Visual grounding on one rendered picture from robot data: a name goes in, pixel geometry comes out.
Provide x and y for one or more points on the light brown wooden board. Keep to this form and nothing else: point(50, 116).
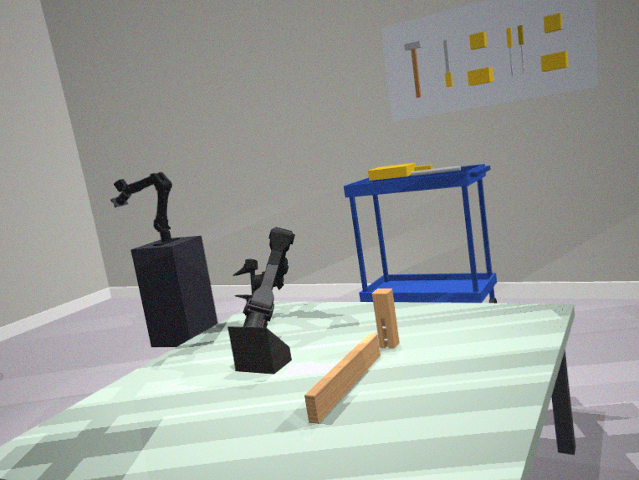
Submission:
point(321, 398)

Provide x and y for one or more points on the wooden post with slot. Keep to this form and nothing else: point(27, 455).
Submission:
point(385, 318)

